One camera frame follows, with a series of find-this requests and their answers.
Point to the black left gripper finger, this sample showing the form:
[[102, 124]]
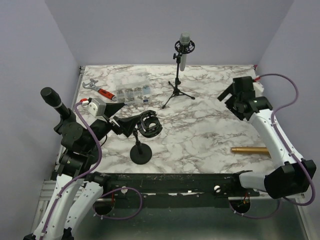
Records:
[[127, 124], [110, 109]]

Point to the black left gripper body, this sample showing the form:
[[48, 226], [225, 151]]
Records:
[[105, 126]]

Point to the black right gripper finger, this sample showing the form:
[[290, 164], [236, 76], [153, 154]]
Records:
[[237, 108], [223, 95]]

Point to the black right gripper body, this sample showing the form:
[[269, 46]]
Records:
[[235, 97]]

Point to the gold microphone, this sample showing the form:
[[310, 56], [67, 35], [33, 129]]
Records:
[[250, 150]]

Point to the silver microphone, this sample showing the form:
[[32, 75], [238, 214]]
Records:
[[184, 41]]

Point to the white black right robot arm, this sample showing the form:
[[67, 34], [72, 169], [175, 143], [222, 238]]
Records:
[[293, 173]]

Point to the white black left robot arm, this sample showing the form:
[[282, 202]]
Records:
[[78, 185]]

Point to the black tripod microphone stand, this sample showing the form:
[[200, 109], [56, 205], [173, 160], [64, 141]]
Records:
[[177, 57]]

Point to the black microphone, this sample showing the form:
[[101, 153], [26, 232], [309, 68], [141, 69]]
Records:
[[52, 98]]

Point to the clear plastic screw organizer box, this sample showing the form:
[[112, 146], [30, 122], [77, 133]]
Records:
[[133, 87]]

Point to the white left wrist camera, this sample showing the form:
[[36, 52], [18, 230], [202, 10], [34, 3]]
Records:
[[96, 107]]

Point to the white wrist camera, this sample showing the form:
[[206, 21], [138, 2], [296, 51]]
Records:
[[96, 107], [258, 89]]

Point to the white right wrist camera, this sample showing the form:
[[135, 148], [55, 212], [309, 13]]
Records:
[[258, 89]]

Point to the red handled adjustable wrench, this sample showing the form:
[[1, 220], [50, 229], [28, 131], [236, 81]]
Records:
[[91, 84]]

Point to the black front mounting rail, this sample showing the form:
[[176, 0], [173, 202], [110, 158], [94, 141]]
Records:
[[165, 190]]

